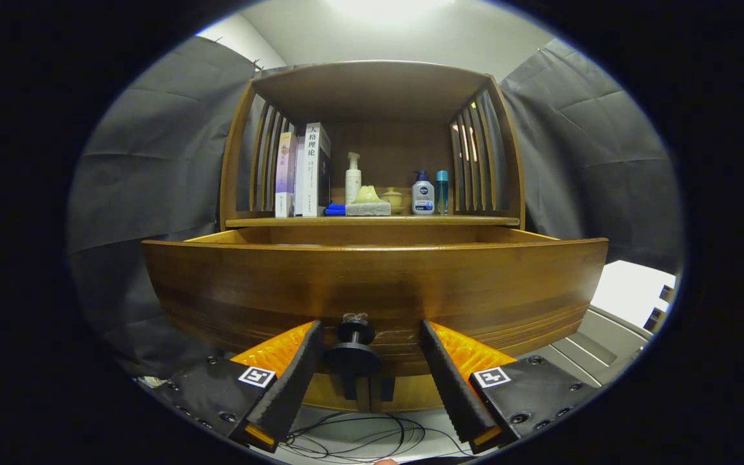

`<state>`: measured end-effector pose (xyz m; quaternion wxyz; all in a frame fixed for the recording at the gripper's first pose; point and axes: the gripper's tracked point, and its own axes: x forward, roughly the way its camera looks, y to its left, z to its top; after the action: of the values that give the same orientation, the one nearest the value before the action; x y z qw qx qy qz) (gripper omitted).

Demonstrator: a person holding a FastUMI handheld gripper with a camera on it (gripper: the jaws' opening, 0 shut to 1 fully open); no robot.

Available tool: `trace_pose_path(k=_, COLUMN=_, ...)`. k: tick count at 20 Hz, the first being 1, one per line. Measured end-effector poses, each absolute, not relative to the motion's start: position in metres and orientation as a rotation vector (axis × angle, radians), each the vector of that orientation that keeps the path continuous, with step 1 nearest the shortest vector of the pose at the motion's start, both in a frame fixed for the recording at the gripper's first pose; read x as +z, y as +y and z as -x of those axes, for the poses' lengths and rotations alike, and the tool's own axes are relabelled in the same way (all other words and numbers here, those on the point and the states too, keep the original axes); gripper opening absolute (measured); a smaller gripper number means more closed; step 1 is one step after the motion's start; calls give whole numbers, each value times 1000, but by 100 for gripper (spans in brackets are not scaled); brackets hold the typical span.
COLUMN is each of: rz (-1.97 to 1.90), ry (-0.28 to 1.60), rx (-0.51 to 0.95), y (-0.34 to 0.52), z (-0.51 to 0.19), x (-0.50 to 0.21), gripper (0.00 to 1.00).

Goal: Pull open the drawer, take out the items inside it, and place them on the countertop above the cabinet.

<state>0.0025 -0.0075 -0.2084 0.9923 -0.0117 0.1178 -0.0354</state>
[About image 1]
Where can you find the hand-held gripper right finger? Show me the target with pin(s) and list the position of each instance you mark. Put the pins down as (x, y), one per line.
(453, 394)

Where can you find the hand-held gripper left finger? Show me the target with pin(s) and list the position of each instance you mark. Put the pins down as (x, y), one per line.
(294, 387)

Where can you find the black drawer knob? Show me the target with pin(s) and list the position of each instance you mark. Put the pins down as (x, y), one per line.
(354, 352)

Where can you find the brown wooden drawer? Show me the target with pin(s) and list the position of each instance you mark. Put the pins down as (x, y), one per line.
(378, 284)

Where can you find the pale green scrub brush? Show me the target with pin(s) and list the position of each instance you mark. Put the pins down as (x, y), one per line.
(367, 201)

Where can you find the wooden countertop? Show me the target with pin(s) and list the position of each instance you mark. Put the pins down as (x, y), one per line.
(449, 221)

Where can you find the brown wooden cabinet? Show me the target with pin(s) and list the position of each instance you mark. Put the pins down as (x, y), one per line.
(372, 90)

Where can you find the grey slatted chair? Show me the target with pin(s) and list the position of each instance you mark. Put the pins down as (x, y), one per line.
(591, 349)

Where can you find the blue folded cloth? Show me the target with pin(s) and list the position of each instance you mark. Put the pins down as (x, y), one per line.
(334, 210)

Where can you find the white bottle with blue cap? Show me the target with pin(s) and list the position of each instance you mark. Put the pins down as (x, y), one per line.
(422, 197)

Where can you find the teal bottle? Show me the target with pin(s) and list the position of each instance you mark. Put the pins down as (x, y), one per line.
(442, 192)

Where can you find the yellow lidded teacup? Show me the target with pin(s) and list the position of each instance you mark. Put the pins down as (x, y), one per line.
(396, 199)

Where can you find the white flat board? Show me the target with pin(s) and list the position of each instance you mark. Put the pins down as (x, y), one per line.
(630, 290)

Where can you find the thin white book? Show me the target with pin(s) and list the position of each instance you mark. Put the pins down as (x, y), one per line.
(299, 174)

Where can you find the purple book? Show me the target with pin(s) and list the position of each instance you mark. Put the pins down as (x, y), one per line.
(285, 171)

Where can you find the white pump bottle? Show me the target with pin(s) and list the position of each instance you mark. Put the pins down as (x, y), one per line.
(352, 177)

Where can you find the thick white book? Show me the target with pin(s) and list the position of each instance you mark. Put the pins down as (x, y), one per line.
(315, 168)

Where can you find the black backdrop cloth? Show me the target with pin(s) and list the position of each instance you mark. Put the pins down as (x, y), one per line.
(152, 194)

